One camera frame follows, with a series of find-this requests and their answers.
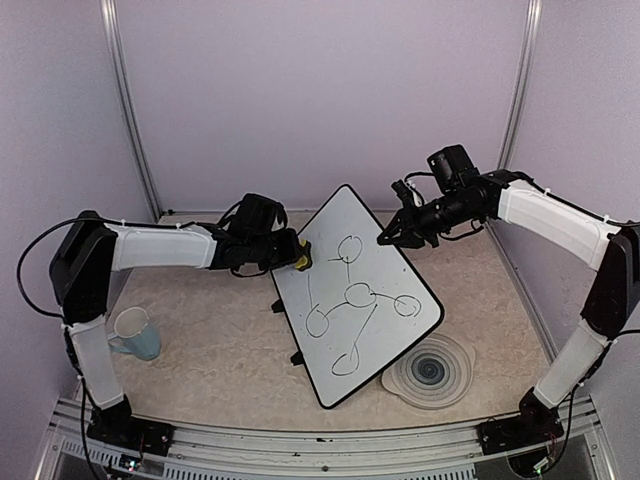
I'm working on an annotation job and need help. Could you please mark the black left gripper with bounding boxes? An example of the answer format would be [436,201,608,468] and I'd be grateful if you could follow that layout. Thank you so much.
[249,228,306,272]

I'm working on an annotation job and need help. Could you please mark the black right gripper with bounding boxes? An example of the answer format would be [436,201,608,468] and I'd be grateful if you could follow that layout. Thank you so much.
[377,188,481,247]

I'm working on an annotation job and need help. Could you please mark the yellow bone-shaped eraser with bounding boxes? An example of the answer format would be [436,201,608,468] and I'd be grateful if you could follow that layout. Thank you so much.
[294,239,313,272]

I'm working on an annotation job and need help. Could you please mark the white whiteboard black frame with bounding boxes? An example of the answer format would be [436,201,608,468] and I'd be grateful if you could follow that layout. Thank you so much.
[271,184,445,409]

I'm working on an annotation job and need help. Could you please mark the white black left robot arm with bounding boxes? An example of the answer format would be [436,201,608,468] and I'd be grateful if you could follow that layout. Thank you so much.
[49,211,312,445]

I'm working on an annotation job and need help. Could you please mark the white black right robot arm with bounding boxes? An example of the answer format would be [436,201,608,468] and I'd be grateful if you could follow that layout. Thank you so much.
[377,169,639,453]

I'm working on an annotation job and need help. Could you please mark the grey spiral pattern plate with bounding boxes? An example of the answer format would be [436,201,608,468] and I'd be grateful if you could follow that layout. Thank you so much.
[381,333,476,410]

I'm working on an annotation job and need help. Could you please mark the light blue mug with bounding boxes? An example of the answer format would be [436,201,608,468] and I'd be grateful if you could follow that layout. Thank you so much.
[107,307,162,361]

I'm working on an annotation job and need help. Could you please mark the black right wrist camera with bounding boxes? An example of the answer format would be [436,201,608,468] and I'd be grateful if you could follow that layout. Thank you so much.
[426,144,480,195]

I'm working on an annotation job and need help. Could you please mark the right aluminium frame post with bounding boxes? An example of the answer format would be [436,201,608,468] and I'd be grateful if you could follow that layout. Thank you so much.
[498,0,543,169]

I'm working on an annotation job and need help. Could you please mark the aluminium frame post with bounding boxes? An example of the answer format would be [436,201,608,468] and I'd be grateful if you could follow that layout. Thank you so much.
[498,0,543,169]
[100,0,163,221]

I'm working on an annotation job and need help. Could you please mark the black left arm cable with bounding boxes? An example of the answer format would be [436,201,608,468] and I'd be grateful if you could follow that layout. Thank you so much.
[16,219,81,317]

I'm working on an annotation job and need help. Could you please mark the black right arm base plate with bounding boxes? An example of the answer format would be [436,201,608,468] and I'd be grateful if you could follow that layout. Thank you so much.
[476,416,565,455]

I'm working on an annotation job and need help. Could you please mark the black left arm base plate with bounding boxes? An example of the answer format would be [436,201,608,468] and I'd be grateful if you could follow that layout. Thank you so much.
[87,417,175,457]

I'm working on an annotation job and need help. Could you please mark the front aluminium rail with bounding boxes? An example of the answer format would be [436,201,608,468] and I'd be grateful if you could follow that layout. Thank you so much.
[37,397,619,480]

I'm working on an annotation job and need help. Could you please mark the left aluminium frame post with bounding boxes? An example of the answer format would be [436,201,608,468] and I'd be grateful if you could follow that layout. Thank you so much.
[100,0,163,221]

